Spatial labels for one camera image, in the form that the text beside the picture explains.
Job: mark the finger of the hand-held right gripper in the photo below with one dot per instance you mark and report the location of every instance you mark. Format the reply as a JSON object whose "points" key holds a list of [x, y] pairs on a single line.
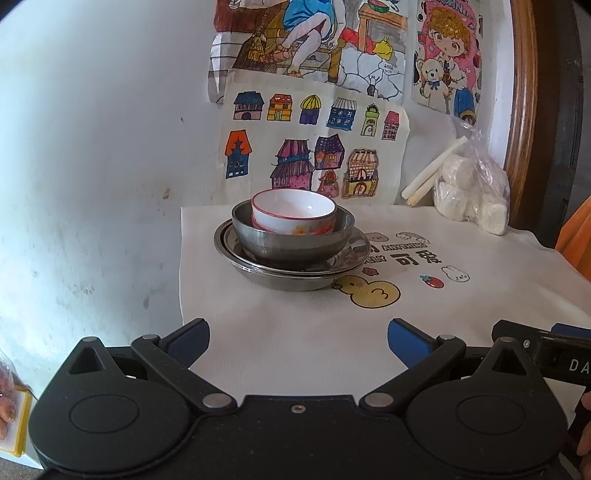
{"points": [[521, 331], [570, 327]]}

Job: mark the coloured houses drawing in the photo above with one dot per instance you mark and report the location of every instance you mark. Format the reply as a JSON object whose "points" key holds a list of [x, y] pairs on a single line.
{"points": [[295, 138]]}

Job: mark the bag of orange snacks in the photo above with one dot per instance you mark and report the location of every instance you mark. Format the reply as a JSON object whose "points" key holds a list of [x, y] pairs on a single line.
{"points": [[5, 401]]}

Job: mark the large steel plate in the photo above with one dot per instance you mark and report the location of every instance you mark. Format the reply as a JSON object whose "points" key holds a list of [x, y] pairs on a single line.
{"points": [[295, 282]]}

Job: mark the plastic bag of white buns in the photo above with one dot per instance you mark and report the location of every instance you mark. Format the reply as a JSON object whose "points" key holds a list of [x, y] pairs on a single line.
{"points": [[457, 194]]}

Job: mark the yellow-edged white board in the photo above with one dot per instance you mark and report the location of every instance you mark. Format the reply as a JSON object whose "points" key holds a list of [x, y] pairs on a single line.
{"points": [[21, 415]]}

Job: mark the girl in blue dress drawing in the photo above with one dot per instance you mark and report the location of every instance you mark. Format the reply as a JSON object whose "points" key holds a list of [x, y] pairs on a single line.
{"points": [[323, 27]]}

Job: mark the white bowl with red rim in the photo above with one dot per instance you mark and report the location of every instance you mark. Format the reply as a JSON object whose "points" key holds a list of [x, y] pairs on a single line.
{"points": [[300, 229], [286, 205]]}

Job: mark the orange pumpkin poster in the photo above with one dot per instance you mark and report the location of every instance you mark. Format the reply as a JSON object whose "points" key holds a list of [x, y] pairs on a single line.
{"points": [[577, 230]]}

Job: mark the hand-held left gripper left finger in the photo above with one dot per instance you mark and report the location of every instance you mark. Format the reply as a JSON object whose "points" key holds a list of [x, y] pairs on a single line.
{"points": [[189, 341]]}

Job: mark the person's right hand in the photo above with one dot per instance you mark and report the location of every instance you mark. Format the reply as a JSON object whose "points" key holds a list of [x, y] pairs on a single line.
{"points": [[587, 443]]}

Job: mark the wooden frame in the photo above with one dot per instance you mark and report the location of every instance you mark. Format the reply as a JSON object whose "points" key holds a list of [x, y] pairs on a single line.
{"points": [[526, 92]]}

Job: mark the white candle stick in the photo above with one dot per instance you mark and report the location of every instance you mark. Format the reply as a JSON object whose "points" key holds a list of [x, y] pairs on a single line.
{"points": [[431, 170]]}

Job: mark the white printed tablecloth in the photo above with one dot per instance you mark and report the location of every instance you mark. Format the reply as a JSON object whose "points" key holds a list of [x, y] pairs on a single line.
{"points": [[286, 323]]}

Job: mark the steel bowl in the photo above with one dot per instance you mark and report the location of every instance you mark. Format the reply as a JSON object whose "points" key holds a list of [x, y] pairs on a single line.
{"points": [[286, 249]]}

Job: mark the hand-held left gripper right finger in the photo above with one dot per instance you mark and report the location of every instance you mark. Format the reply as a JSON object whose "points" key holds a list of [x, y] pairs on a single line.
{"points": [[406, 341]]}

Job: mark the dark panel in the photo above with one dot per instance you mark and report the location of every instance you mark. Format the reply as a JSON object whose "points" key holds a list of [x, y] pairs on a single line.
{"points": [[563, 138]]}

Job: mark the child with teddy bear drawing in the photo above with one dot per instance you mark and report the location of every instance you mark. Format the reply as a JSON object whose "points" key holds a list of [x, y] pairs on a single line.
{"points": [[443, 55]]}

